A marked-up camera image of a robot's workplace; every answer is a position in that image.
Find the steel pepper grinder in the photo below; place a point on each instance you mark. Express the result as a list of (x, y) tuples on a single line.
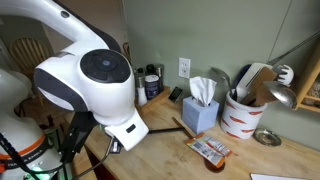
[(160, 76)]

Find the small black phone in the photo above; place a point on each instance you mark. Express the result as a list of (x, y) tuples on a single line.
[(175, 94)]

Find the metal serving spoon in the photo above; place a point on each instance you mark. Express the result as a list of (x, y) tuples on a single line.
[(220, 74)]

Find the wooden wall shelf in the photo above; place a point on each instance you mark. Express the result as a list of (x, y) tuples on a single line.
[(308, 86)]

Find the steel ladle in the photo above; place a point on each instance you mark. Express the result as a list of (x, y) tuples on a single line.
[(283, 93)]

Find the white wall outlet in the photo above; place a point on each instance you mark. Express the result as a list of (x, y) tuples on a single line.
[(184, 67)]

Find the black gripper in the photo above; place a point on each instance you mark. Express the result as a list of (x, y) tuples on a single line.
[(115, 146)]

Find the wooden spindle chair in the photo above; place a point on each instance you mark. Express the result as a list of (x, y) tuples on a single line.
[(28, 53)]

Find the white stove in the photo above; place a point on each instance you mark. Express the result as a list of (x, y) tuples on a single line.
[(280, 177)]

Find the white salt shaker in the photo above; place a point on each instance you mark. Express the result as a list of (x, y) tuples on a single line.
[(142, 96)]

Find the black cap bottle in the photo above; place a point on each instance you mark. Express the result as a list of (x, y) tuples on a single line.
[(150, 69)]

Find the silver lid spice jar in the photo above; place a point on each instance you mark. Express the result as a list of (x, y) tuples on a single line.
[(139, 81)]

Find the blue tissue box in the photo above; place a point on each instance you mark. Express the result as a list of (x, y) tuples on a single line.
[(200, 116)]

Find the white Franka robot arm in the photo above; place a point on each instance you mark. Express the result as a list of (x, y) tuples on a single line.
[(100, 90)]

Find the white crock orange fish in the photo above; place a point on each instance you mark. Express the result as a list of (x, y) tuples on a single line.
[(241, 120)]

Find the white black pasta server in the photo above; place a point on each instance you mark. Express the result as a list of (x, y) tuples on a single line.
[(286, 75)]

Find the small metal dish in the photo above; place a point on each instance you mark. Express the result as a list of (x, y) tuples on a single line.
[(267, 137)]

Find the grey metal wall rod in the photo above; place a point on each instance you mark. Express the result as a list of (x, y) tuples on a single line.
[(293, 49)]

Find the wooden spice tray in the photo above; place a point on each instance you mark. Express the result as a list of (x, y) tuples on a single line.
[(156, 100)]

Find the white flat spatula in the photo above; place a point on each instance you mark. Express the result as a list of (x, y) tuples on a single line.
[(248, 80)]

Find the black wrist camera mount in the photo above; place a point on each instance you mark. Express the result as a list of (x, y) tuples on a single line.
[(78, 133)]

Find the blue canister white lid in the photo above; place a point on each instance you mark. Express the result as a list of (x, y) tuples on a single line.
[(152, 87)]

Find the orange white paper packet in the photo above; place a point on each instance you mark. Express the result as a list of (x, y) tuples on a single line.
[(208, 150)]

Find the white tissue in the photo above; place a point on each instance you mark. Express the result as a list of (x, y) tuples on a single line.
[(202, 89)]

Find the wooden spatula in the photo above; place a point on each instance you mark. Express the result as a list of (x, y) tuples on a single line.
[(261, 85)]

